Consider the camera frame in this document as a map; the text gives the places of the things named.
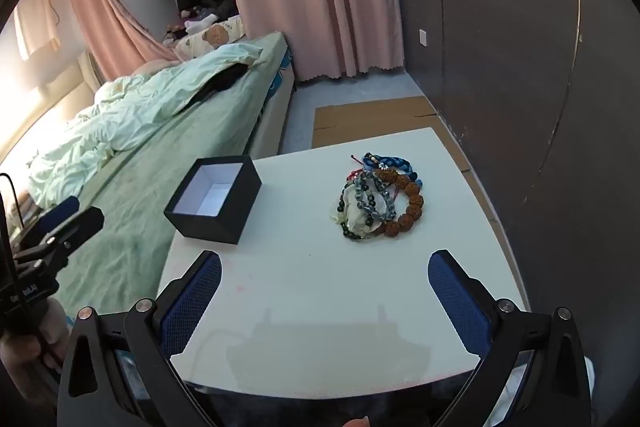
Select dark green bead bracelet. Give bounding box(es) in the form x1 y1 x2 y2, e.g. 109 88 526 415
341 188 382 241

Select flat brown cardboard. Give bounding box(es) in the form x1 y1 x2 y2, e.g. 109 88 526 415
312 95 496 220

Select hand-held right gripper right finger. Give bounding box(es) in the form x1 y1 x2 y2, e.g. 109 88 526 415
428 250 594 427

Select hanging pale towel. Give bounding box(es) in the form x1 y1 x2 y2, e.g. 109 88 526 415
14 0 62 60

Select white padded headboard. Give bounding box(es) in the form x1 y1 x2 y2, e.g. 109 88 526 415
76 51 107 94

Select light green quilt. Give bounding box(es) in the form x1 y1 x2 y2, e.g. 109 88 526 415
27 44 264 204

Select brown bead bracelet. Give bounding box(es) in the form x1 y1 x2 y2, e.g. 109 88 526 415
372 169 425 236

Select red cord bracelet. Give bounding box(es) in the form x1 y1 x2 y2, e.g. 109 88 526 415
346 155 402 210

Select person's left hand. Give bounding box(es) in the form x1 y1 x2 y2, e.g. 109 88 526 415
0 302 71 403

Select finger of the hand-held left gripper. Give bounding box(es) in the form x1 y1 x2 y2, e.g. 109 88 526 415
35 195 81 235
15 207 106 278

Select black cloth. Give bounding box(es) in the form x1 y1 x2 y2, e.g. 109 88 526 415
192 62 251 104

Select blue braided bracelet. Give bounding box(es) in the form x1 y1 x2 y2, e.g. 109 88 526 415
362 152 424 188

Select black jewelry box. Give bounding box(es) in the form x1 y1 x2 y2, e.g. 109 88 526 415
164 155 263 247

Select printed pillow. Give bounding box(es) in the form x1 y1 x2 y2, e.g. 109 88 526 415
172 16 249 60

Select draped pink curtain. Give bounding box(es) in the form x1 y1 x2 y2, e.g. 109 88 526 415
62 0 177 84

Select grey-blue bead bracelet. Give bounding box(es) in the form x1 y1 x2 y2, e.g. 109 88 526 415
350 172 397 224

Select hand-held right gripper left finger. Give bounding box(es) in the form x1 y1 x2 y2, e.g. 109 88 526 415
56 250 223 427

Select bed with green sheet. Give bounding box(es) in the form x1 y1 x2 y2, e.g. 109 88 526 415
0 32 297 323

